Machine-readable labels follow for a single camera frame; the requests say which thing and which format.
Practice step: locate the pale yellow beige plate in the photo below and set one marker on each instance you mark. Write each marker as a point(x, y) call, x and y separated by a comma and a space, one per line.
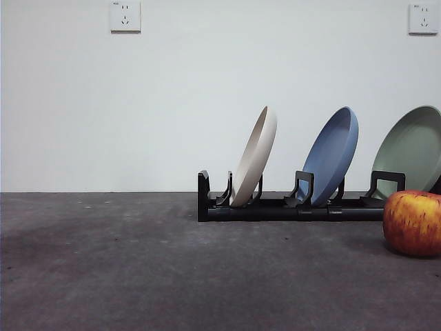
point(255, 155)

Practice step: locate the red yellow apple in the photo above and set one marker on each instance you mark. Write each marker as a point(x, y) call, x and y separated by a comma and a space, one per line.
point(413, 224)

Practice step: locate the black plate rack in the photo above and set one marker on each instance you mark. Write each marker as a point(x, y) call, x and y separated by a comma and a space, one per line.
point(262, 212)

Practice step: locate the blue plate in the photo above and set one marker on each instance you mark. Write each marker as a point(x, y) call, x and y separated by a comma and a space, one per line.
point(330, 155)

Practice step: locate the pale green plate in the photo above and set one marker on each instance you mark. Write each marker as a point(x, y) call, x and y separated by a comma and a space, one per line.
point(413, 148)

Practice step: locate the white wall socket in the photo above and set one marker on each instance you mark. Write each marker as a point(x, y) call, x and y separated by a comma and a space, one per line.
point(423, 19)
point(125, 17)

